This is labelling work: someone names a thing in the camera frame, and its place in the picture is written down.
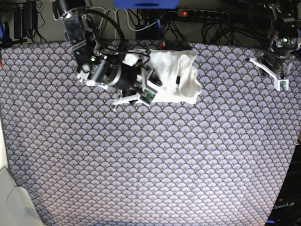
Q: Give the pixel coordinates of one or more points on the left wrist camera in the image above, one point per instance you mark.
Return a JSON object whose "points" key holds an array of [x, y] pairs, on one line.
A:
{"points": [[280, 85]]}

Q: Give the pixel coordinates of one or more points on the black power strip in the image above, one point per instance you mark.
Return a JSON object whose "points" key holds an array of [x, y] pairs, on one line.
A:
{"points": [[202, 14]]}

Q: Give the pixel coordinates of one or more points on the black power adapter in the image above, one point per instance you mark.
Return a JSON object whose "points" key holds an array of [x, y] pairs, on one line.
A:
{"points": [[150, 33]]}

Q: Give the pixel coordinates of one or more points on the patterned grey table cloth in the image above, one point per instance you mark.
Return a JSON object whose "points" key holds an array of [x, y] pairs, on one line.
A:
{"points": [[219, 162]]}

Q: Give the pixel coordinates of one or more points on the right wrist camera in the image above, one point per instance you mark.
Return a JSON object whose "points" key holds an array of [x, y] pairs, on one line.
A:
{"points": [[148, 95]]}

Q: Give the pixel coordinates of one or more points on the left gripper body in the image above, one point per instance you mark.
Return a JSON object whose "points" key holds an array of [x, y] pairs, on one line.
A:
{"points": [[271, 62]]}

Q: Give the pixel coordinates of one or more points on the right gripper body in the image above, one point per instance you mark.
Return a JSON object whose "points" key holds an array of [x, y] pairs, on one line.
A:
{"points": [[140, 77]]}

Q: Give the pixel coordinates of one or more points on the blue box at top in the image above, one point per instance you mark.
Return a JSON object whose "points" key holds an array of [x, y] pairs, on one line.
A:
{"points": [[146, 4]]}

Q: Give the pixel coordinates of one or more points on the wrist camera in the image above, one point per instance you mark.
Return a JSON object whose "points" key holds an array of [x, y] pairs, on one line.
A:
{"points": [[148, 95], [280, 85]]}

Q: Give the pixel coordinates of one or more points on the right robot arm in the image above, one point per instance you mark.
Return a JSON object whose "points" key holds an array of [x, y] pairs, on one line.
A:
{"points": [[102, 66]]}

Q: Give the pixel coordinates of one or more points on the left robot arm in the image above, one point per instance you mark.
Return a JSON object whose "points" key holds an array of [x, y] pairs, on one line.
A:
{"points": [[277, 22]]}

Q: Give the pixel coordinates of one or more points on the white printed T-shirt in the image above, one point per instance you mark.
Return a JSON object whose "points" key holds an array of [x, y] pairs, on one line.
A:
{"points": [[179, 75]]}

